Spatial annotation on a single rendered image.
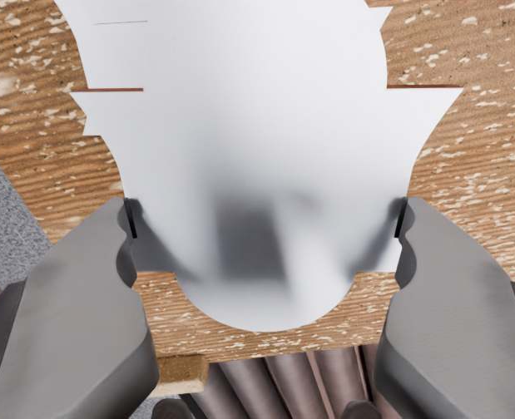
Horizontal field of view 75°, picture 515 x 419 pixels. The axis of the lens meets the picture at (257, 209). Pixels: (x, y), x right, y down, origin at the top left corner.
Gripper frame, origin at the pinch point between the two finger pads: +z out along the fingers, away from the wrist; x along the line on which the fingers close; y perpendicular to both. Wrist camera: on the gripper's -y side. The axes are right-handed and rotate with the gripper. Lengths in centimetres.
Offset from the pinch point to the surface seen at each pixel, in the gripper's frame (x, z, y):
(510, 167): 14.7, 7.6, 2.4
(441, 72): 9.1, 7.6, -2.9
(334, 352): 6.7, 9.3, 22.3
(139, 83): -5.7, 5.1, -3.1
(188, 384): -6.3, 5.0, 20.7
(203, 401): -6.7, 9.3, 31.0
